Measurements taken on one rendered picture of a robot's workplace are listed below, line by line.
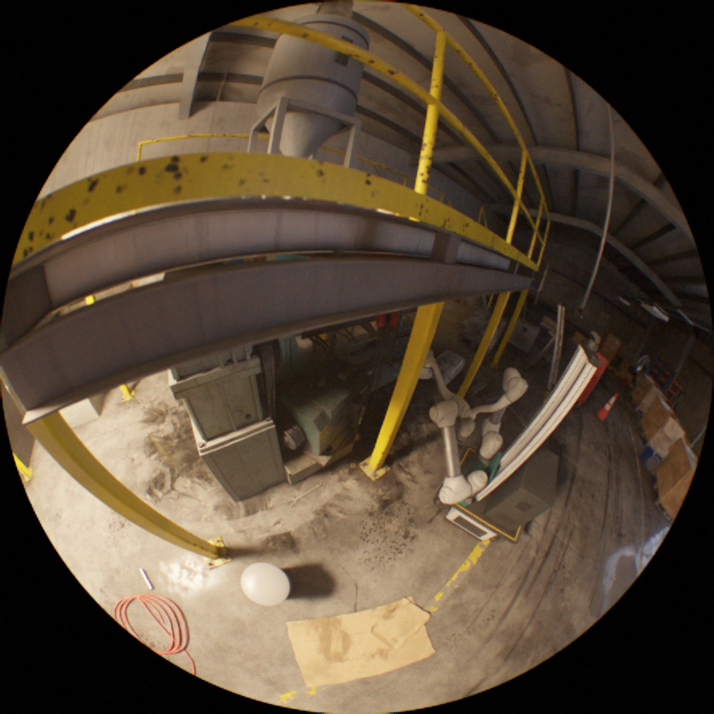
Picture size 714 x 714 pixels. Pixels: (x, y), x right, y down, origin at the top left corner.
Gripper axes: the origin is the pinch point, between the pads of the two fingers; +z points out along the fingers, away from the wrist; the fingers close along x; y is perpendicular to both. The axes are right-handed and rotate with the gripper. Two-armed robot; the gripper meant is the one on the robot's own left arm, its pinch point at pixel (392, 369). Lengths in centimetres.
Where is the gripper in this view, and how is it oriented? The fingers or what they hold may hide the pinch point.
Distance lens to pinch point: 205.4
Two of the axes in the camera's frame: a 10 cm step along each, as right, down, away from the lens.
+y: 1.4, -8.2, -5.5
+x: -0.3, 5.5, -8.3
